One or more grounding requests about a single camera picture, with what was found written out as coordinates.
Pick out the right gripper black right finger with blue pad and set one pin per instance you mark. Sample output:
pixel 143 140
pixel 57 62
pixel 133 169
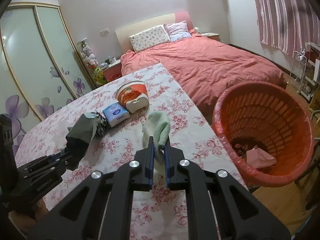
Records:
pixel 218 206

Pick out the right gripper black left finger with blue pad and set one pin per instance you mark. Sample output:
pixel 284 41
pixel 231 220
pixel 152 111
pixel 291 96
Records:
pixel 100 206

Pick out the teal patterned sock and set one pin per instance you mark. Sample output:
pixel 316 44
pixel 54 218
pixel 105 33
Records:
pixel 80 135

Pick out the light green sock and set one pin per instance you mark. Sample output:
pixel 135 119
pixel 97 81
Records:
pixel 157 126

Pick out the red white paper noodle bowl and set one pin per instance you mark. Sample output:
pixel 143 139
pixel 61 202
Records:
pixel 133 96

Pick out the pink paper trash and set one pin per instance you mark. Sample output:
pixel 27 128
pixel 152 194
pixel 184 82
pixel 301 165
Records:
pixel 258 158

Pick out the red plastic laundry basket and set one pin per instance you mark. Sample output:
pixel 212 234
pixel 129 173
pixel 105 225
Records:
pixel 265 115

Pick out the pink floral tablecloth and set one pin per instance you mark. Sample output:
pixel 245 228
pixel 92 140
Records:
pixel 159 213

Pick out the blue white tissue pack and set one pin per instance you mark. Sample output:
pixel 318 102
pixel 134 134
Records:
pixel 115 114

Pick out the glass wardrobe purple flowers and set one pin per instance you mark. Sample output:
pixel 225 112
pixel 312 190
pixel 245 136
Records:
pixel 41 69

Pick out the yellow green plush toy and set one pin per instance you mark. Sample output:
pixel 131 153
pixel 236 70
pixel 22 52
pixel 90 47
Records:
pixel 99 77

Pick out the hanging plush toys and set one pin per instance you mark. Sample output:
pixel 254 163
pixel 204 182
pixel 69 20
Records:
pixel 87 56

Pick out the pink left nightstand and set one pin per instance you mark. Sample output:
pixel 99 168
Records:
pixel 112 71

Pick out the cluttered desk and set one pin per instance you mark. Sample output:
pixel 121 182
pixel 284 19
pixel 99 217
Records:
pixel 309 87

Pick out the salmon pink duvet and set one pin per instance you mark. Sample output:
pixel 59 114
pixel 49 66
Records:
pixel 204 68

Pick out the white green mug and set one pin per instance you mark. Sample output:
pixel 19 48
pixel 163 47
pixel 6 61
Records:
pixel 112 60

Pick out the right nightstand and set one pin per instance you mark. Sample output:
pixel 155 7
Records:
pixel 212 36

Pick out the striped purple pillow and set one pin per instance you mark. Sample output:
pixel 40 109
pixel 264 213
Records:
pixel 177 31

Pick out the floral white pillow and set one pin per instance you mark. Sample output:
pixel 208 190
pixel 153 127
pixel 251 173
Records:
pixel 149 38

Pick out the pink striped curtain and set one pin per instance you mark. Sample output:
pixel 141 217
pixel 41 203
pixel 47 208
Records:
pixel 286 24

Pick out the white wire rack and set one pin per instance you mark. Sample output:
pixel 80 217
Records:
pixel 297 71

